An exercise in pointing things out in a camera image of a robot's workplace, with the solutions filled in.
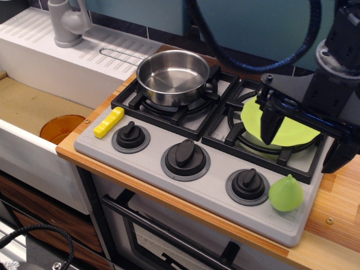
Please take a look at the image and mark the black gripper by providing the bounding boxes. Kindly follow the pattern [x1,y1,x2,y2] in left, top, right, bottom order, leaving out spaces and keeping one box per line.
[257,73,359,173]

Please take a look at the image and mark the small green toy pear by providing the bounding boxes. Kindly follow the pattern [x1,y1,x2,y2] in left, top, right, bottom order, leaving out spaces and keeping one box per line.
[268,174,304,212]

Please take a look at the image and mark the stainless steel pot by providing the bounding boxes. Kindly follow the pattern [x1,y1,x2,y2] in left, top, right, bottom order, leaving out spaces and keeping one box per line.
[99,47,210,107]

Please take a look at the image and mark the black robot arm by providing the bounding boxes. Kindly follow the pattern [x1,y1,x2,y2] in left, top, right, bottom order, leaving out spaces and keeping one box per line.
[256,1,359,173]

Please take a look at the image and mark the light green plastic plate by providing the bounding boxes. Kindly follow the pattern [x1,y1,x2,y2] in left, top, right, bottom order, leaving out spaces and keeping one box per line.
[240,97,320,147]

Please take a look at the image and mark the right black stove knob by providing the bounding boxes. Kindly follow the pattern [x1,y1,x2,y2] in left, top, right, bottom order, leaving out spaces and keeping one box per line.
[226,168,270,206]

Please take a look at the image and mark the black stove knob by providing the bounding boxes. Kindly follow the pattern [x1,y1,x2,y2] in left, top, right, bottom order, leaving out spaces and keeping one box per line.
[111,121,151,154]
[226,168,270,206]
[160,139,211,182]

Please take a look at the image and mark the grey toy stove top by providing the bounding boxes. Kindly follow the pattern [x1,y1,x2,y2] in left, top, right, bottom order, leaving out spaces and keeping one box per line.
[73,66,330,248]

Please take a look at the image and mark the middle black stove knob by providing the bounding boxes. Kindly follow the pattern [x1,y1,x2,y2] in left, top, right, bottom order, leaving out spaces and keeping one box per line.
[160,139,211,182]

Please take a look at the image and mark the left black stove knob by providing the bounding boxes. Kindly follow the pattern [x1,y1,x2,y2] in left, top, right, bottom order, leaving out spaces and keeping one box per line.
[111,121,151,154]

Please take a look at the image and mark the right black burner grate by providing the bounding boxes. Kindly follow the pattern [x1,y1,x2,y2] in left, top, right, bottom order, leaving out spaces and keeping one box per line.
[202,79,327,185]

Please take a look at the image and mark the black burner grate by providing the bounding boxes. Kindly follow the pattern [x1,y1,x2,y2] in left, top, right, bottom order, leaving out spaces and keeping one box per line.
[202,79,327,185]
[111,65,240,141]

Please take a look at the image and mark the left black burner grate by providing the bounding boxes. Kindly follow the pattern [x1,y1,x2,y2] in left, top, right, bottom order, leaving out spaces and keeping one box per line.
[111,65,240,141]

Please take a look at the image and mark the yellow toy corn cob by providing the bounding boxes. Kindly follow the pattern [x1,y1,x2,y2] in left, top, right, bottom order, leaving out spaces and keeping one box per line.
[93,107,125,139]

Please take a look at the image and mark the white toy sink unit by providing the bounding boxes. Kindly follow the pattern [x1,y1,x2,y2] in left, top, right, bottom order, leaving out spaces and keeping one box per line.
[1,7,161,215]

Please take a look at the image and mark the grey toy faucet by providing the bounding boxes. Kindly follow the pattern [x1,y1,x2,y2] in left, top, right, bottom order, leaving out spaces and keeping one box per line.
[48,0,92,48]

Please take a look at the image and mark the wooden drawer fronts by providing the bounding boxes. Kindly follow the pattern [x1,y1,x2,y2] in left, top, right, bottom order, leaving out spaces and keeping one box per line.
[1,172,112,269]

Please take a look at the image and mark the oven door with black handle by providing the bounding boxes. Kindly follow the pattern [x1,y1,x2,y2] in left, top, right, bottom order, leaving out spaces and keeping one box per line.
[101,190,292,269]

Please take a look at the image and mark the black braided foreground cable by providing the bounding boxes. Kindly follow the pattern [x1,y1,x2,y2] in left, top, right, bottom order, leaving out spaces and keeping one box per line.
[0,223,75,268]

